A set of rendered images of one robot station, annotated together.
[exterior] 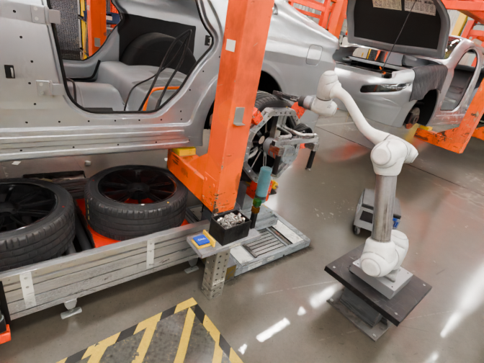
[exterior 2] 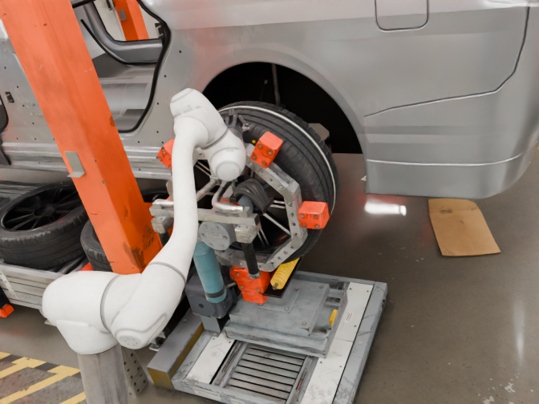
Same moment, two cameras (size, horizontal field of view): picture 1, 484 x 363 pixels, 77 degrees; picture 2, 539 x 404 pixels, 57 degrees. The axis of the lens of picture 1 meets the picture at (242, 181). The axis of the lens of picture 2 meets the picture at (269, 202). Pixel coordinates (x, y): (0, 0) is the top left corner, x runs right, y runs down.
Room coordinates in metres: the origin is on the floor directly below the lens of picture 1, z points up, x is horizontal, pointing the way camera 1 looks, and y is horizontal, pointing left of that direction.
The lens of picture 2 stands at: (1.71, -1.76, 1.84)
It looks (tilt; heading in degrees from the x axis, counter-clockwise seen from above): 31 degrees down; 72
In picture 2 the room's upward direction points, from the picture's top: 12 degrees counter-clockwise
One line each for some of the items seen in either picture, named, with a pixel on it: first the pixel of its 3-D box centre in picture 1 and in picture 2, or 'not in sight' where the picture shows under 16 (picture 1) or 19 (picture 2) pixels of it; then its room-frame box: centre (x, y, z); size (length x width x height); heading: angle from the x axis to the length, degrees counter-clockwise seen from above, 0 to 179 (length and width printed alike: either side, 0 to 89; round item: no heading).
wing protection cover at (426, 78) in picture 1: (423, 81); not in sight; (4.48, -2.14, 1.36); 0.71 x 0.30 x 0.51; 132
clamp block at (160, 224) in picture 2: (276, 148); (164, 219); (1.83, -0.17, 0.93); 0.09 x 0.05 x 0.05; 42
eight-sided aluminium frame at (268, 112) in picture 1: (271, 145); (235, 209); (2.10, -0.16, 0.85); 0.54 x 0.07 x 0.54; 132
